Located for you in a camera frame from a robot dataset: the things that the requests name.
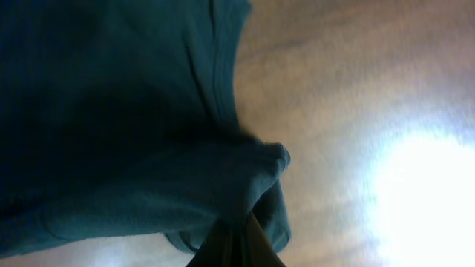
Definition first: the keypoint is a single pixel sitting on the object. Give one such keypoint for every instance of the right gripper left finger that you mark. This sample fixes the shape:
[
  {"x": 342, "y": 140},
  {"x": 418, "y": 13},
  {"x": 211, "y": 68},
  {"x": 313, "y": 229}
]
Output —
[{"x": 220, "y": 249}]

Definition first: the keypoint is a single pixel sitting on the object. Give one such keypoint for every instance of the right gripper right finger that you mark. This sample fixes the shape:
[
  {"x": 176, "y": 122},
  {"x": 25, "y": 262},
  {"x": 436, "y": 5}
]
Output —
[{"x": 256, "y": 250}]

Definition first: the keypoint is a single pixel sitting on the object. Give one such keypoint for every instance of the black Nike t-shirt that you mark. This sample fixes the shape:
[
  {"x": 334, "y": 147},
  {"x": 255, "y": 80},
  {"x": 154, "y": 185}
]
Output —
[{"x": 118, "y": 118}]

